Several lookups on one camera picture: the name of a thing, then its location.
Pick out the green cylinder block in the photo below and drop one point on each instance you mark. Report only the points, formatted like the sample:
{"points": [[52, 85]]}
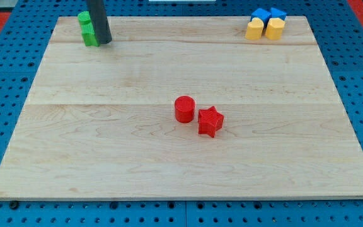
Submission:
{"points": [[84, 18]]}

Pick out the light wooden board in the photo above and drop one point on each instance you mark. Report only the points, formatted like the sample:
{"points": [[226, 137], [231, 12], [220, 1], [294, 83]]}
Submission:
{"points": [[99, 123]]}

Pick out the green star block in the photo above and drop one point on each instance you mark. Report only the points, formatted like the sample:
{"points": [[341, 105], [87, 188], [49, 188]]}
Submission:
{"points": [[89, 36]]}

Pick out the red star block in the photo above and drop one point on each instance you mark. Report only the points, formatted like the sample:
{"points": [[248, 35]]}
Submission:
{"points": [[210, 121]]}

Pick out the yellow heart block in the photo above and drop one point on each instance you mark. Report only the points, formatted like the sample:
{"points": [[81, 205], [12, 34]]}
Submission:
{"points": [[254, 29]]}

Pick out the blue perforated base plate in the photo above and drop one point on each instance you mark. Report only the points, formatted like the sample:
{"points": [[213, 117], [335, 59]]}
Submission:
{"points": [[24, 38]]}

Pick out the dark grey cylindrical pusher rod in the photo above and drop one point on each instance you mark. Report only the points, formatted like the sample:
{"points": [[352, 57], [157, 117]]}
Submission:
{"points": [[99, 20]]}

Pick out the yellow hexagon block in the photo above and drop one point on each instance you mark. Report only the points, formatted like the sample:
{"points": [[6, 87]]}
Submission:
{"points": [[275, 28]]}

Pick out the blue cube block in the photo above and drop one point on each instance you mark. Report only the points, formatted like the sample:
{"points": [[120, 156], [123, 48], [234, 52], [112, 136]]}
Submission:
{"points": [[261, 14]]}

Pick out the blue triangle block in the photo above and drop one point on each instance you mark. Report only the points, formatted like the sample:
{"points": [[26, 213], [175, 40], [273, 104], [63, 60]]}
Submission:
{"points": [[278, 13]]}

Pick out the red cylinder block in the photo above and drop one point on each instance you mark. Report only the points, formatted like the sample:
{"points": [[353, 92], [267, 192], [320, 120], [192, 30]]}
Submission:
{"points": [[184, 109]]}

